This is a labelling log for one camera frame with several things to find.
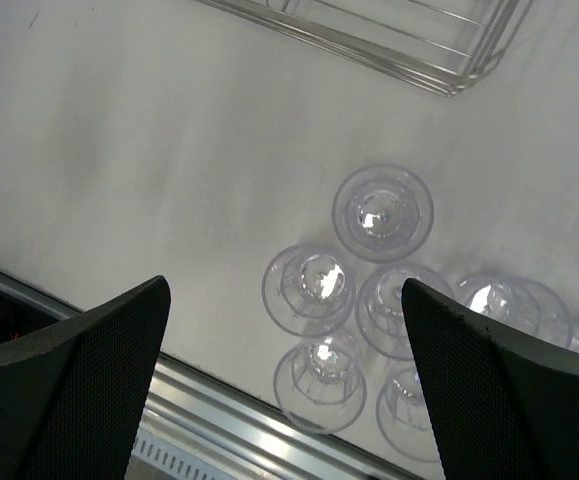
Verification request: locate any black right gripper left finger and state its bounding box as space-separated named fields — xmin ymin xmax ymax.
xmin=0 ymin=276 xmax=171 ymax=479

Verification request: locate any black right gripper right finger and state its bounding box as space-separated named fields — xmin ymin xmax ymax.
xmin=402 ymin=279 xmax=579 ymax=479

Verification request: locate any clear plastic cup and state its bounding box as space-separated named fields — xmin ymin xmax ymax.
xmin=375 ymin=363 xmax=440 ymax=464
xmin=457 ymin=273 xmax=573 ymax=348
xmin=332 ymin=164 xmax=434 ymax=264
xmin=273 ymin=330 xmax=368 ymax=435
xmin=261 ymin=244 xmax=356 ymax=338
xmin=355 ymin=261 xmax=454 ymax=361

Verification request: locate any slotted cable duct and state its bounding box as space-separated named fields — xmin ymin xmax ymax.
xmin=132 ymin=430 xmax=230 ymax=480

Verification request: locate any wire dish rack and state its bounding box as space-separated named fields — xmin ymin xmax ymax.
xmin=209 ymin=0 xmax=533 ymax=98

